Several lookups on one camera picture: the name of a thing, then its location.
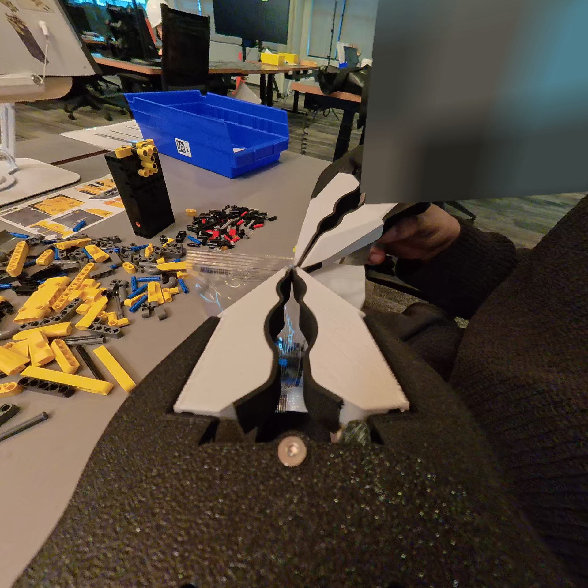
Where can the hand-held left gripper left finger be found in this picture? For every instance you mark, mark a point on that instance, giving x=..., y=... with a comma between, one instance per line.
x=229, y=363

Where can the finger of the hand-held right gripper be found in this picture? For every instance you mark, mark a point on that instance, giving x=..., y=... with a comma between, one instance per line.
x=358, y=229
x=328, y=202

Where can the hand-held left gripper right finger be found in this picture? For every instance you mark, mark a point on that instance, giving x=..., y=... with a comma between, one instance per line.
x=353, y=358

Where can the clear plastic parts bag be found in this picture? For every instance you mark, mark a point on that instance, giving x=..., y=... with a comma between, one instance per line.
x=229, y=275

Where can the person's right forearm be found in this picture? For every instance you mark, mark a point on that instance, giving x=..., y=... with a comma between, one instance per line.
x=487, y=262

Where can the person's right hand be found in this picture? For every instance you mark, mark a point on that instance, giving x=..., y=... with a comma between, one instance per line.
x=422, y=234

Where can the pile of black red pins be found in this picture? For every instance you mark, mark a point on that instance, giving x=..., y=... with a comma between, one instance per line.
x=229, y=227

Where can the wooden desk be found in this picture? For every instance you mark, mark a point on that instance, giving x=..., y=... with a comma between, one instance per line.
x=321, y=89
x=138, y=64

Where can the black bag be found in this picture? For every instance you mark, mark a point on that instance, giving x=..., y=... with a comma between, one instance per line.
x=344, y=80

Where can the blue plastic bin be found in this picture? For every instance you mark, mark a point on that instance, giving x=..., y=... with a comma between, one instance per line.
x=206, y=128

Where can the yellow box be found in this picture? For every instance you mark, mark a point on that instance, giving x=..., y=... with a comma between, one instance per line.
x=275, y=59

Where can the pile of yellow building pieces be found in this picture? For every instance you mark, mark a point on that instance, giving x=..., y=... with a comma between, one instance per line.
x=59, y=294

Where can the black brick tower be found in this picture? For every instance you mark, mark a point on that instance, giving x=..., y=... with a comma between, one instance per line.
x=142, y=197

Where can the computer monitor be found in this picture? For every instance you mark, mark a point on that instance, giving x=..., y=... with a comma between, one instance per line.
x=250, y=20

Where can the yellow sticker sheet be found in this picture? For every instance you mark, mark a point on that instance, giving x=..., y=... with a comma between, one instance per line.
x=59, y=209

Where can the printed white paper sheet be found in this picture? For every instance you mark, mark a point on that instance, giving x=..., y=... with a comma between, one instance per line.
x=105, y=134

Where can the white book stand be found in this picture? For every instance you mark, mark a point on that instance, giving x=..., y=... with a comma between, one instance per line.
x=41, y=181

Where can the open instruction booklet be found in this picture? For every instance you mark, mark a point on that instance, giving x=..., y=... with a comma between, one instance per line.
x=46, y=32

